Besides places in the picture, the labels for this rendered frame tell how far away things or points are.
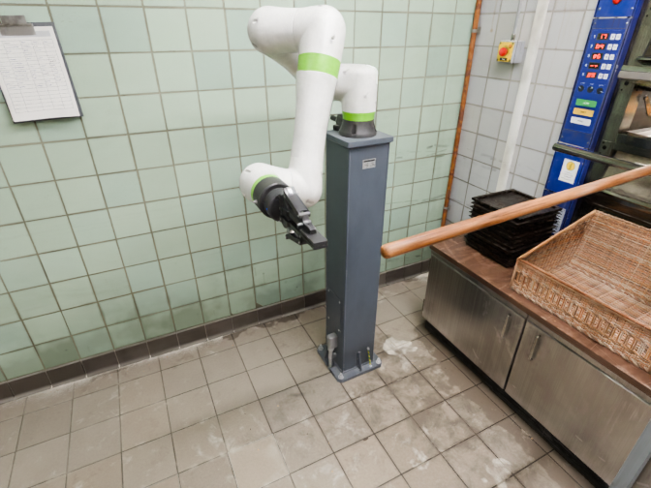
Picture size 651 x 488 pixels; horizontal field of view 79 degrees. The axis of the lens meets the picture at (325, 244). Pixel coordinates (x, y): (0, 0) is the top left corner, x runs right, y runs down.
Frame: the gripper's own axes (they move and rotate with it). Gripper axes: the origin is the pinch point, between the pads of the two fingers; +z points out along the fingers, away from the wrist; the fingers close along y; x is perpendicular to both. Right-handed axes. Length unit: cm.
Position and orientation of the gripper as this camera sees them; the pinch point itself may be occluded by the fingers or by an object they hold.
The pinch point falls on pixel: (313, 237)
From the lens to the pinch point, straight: 78.4
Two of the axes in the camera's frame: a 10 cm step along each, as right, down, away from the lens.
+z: 4.4, 4.3, -7.9
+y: 0.0, 8.8, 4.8
